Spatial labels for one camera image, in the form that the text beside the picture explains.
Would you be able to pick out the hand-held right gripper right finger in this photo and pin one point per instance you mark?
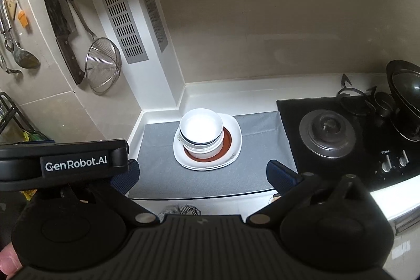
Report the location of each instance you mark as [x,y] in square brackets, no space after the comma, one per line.
[279,172]

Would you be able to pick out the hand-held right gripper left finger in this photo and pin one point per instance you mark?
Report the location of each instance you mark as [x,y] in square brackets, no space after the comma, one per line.
[128,175]

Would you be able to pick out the red brown plate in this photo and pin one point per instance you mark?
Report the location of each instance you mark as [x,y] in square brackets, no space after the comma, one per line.
[228,144]

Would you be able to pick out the white floral plate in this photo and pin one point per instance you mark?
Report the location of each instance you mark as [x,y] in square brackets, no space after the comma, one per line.
[235,132]

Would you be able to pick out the plain white plate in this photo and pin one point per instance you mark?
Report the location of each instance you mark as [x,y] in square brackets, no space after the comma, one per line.
[210,168]

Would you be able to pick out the white bowl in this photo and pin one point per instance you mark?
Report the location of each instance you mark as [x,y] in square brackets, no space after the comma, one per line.
[200,125]

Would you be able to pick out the grey mat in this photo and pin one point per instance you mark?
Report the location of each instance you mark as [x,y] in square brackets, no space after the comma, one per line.
[157,168]

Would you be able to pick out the yellow green bag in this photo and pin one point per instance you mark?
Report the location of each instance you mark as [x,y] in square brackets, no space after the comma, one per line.
[34,136]

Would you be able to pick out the patterned cloth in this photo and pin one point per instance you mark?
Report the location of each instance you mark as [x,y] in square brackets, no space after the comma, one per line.
[178,209]

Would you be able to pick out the round stove burner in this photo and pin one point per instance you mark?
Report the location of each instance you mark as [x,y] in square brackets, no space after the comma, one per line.
[328,132]

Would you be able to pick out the black gas stove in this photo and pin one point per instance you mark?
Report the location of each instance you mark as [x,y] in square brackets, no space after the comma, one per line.
[361,162]

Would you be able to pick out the metal ladle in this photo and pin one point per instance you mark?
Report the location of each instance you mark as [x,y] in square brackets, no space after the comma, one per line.
[26,58]

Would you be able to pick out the stove knob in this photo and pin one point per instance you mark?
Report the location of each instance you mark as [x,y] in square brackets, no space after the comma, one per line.
[403,159]
[386,163]

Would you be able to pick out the black pot support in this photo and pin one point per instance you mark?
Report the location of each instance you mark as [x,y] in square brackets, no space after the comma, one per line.
[352,93]

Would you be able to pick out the metal mesh strainer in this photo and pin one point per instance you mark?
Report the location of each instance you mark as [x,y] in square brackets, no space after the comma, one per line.
[103,65]

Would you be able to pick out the small burner cap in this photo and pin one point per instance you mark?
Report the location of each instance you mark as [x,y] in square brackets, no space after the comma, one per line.
[384,104]

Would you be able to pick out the orange hanging tag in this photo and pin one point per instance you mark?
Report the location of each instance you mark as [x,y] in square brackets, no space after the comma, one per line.
[23,19]

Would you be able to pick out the kitchen cleaver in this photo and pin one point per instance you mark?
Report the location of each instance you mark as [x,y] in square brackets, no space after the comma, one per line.
[59,21]

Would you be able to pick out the black wok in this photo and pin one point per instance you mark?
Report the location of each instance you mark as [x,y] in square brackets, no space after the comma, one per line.
[405,93]

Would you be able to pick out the metal vent grille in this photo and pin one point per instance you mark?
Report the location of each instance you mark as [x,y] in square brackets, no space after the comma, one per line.
[121,17]

